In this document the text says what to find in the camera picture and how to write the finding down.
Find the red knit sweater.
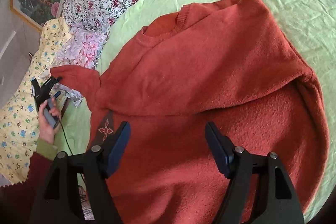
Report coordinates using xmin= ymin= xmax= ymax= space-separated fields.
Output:
xmin=50 ymin=0 xmax=329 ymax=223

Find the left forearm red sleeve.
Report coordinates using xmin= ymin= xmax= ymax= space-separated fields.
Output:
xmin=1 ymin=139 xmax=58 ymax=223

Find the person's left hand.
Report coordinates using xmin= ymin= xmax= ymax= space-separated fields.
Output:
xmin=38 ymin=97 xmax=62 ymax=145

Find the yellow cartoon print pillow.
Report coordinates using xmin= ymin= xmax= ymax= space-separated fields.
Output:
xmin=0 ymin=18 xmax=72 ymax=184

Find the pink purple floral cloth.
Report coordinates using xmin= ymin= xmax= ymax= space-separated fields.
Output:
xmin=41 ymin=25 xmax=109 ymax=107

